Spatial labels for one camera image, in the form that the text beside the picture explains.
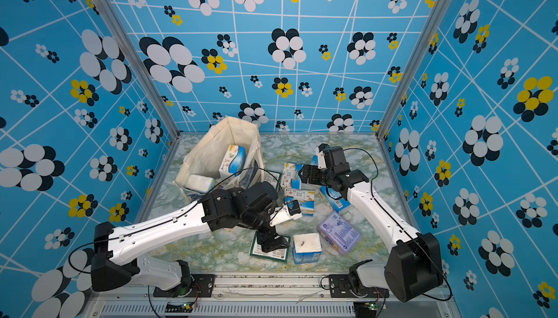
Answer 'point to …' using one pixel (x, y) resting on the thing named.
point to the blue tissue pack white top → (306, 247)
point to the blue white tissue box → (232, 162)
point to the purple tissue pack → (339, 233)
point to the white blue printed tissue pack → (290, 178)
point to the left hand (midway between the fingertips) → (289, 230)
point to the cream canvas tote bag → (205, 155)
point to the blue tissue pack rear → (314, 160)
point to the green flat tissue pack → (280, 254)
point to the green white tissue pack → (274, 178)
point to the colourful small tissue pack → (306, 200)
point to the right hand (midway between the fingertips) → (311, 172)
